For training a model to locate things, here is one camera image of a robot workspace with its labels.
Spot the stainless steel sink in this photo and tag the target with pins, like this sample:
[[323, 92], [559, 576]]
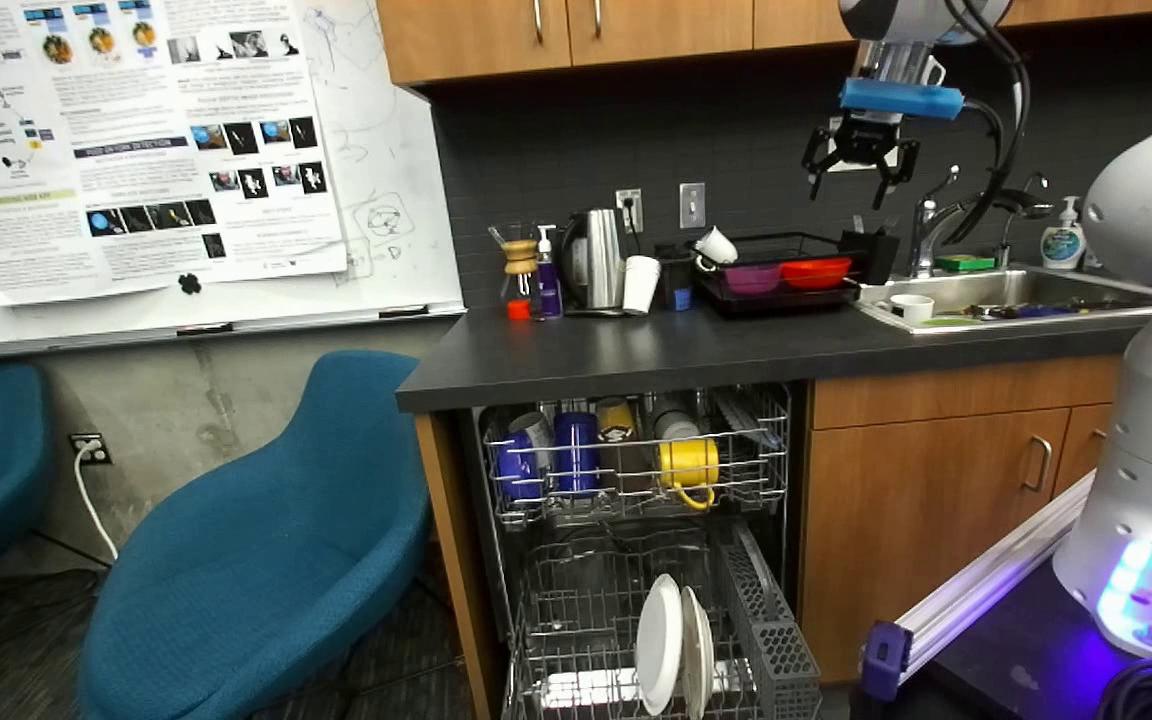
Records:
[[1000, 298]]

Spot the white wall outlet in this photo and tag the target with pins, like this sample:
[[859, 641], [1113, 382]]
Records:
[[629, 207]]

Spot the yellow mug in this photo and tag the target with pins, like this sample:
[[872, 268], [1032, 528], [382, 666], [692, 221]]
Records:
[[691, 464]]

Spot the white tall cup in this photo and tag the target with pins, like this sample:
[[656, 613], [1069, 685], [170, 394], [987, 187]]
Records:
[[642, 286]]

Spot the wooden cabinet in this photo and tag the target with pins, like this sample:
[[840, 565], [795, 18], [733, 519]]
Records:
[[656, 28], [921, 505]]

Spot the grey wall light switch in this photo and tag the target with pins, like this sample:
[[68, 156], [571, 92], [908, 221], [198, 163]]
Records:
[[692, 207]]

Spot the white mug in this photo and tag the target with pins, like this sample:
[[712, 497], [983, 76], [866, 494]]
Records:
[[717, 247]]

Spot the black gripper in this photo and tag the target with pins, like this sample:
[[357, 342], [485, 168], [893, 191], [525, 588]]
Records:
[[871, 145]]

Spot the wooden lower cabinet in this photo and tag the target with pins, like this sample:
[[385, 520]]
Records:
[[921, 505]]

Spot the red bowl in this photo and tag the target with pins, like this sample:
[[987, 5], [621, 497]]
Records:
[[818, 274]]

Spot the white whiteboard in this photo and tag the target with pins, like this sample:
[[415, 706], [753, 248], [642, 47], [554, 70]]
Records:
[[398, 203]]

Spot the purple bowl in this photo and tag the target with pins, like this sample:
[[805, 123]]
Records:
[[751, 277]]

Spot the wooden upper cabinet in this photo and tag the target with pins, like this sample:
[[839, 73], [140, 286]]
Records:
[[656, 28]]

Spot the chrome sink faucet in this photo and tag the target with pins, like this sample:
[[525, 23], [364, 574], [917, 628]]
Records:
[[934, 230]]

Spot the purple spray bottle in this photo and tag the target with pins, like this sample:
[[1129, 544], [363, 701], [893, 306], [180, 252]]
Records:
[[551, 282]]

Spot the clear soap dispenser bottle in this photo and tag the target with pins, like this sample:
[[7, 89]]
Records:
[[1060, 243]]

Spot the white plate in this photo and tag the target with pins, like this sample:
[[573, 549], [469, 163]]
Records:
[[656, 647], [700, 652]]

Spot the low wall power socket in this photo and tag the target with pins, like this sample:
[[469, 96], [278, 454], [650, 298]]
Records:
[[95, 451]]

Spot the black dish drying rack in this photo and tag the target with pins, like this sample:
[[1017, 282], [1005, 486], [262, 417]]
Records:
[[779, 302]]

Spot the black utensil holder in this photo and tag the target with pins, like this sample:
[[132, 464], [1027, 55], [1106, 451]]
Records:
[[871, 257]]

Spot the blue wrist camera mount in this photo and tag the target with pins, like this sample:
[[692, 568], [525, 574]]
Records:
[[902, 102]]

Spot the blue mug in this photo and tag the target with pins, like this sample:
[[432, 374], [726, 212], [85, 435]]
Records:
[[517, 468], [578, 454]]

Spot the large white research poster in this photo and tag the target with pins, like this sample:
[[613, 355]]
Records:
[[138, 145]]

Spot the white cup in sink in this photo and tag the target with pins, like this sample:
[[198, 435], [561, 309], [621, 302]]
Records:
[[915, 309]]

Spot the aluminium rail blue end cap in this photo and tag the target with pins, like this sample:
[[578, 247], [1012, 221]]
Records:
[[976, 587]]

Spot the green sponge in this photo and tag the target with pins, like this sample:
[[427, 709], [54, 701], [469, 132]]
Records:
[[966, 265]]

